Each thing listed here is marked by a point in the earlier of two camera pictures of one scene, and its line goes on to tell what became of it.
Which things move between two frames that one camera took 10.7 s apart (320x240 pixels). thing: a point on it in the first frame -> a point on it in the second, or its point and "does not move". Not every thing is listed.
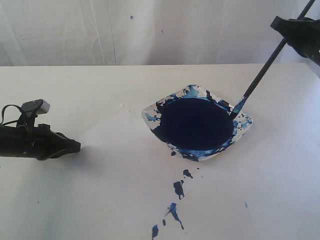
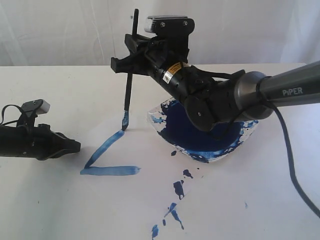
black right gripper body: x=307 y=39 -> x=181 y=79
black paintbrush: x=241 y=102 -> x=125 y=120
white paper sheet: x=125 y=183 does not move
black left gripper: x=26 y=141 does not move
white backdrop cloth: x=136 y=32 does not move
